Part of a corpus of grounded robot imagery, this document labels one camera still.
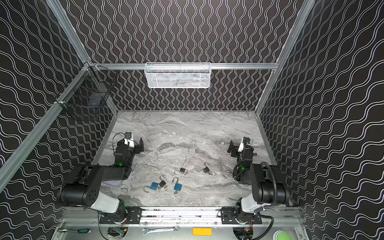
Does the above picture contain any black padlock with key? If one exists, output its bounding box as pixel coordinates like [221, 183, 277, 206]
[203, 162, 213, 176]

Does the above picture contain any dark padlock with keyring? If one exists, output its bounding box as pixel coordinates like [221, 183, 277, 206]
[158, 175, 168, 192]

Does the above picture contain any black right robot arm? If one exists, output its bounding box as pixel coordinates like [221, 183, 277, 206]
[221, 137, 290, 224]

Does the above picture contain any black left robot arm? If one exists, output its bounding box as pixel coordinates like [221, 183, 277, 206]
[58, 133, 144, 224]

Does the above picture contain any blue padlock left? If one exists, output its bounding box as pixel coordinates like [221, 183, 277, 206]
[143, 182, 159, 193]

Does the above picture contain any blue padlock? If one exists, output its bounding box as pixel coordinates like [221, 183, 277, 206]
[172, 177, 182, 197]
[143, 182, 159, 193]

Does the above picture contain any silver grey open padlock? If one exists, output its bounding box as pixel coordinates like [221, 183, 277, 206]
[174, 168, 188, 176]

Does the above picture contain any blue padlock right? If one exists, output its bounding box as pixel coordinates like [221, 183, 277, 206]
[172, 177, 182, 197]

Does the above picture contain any yellow label plate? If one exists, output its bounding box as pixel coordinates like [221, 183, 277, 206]
[193, 228, 213, 237]

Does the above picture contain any silver open-end wrench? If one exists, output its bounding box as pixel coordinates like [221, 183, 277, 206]
[142, 226, 180, 236]

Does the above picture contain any green round button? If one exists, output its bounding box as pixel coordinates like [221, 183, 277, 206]
[273, 231, 293, 240]

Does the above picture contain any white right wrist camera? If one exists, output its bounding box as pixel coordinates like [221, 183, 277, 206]
[238, 137, 250, 152]

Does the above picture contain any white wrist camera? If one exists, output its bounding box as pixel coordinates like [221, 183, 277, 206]
[238, 137, 250, 152]
[124, 132, 135, 148]

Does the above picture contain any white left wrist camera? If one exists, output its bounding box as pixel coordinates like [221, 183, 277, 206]
[124, 132, 135, 148]

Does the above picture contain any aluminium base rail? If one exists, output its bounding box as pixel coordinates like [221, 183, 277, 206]
[61, 207, 302, 227]

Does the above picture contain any white wire mesh basket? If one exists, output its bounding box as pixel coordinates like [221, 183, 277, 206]
[144, 62, 212, 89]

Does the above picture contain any black wire mesh basket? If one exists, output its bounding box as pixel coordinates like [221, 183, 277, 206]
[57, 62, 118, 122]

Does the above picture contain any green handled screwdriver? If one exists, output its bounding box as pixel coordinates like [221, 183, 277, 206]
[59, 228, 92, 234]

